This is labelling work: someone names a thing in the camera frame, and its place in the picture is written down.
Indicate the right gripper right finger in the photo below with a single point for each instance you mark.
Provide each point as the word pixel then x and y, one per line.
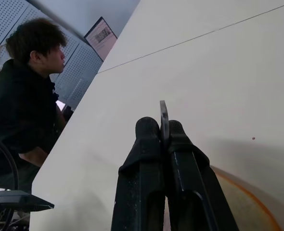
pixel 192 192

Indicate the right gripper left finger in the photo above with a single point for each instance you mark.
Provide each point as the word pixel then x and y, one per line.
pixel 139 183

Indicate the metal spoon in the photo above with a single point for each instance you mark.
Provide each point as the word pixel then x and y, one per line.
pixel 164 120

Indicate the toast slice with jam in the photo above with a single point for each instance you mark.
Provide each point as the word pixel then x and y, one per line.
pixel 248 211

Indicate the white perforated panel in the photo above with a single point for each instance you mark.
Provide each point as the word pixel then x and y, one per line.
pixel 4 21
pixel 84 72

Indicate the person in black hoodie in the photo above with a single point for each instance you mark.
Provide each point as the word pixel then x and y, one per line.
pixel 19 96

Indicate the dark laptop computer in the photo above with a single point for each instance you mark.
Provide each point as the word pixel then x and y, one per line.
pixel 101 36

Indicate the grey metal bar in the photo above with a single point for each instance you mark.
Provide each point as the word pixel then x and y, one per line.
pixel 60 20

